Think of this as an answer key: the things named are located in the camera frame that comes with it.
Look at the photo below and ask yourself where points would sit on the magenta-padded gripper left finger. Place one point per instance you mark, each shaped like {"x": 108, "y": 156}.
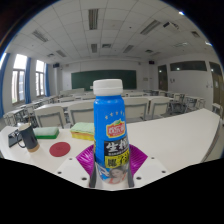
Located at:
{"x": 71, "y": 170}

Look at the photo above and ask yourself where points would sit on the flat round red coaster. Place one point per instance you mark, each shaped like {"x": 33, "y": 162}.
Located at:
{"x": 60, "y": 149}

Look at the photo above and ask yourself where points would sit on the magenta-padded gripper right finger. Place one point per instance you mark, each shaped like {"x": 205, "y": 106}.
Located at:
{"x": 151, "y": 170}

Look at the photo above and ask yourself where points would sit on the green chalkboard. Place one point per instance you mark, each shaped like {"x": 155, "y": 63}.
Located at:
{"x": 83, "y": 80}

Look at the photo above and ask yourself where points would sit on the dark interior wall window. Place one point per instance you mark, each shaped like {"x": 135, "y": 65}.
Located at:
{"x": 188, "y": 65}

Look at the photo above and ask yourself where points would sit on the dark classroom door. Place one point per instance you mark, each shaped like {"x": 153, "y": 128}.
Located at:
{"x": 162, "y": 78}

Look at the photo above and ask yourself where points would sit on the blue curtains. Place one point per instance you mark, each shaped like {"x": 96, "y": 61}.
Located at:
{"x": 28, "y": 80}

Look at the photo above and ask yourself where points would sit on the black notebook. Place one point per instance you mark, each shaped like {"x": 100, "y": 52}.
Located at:
{"x": 13, "y": 139}

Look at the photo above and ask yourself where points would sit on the white classroom chairs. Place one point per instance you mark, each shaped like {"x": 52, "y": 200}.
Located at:
{"x": 50, "y": 116}

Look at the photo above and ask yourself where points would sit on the blue drink bottle white cap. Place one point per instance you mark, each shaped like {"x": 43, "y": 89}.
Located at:
{"x": 110, "y": 113}

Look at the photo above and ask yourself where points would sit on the ceiling light panels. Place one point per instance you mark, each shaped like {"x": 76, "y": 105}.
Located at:
{"x": 93, "y": 18}

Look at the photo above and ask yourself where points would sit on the classroom windows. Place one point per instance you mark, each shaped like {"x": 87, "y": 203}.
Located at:
{"x": 19, "y": 80}

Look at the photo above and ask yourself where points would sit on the yellow sponge with green top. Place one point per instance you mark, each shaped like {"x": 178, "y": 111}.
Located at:
{"x": 82, "y": 130}

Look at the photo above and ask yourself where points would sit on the dark navy mug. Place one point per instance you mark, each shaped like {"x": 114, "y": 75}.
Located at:
{"x": 29, "y": 137}

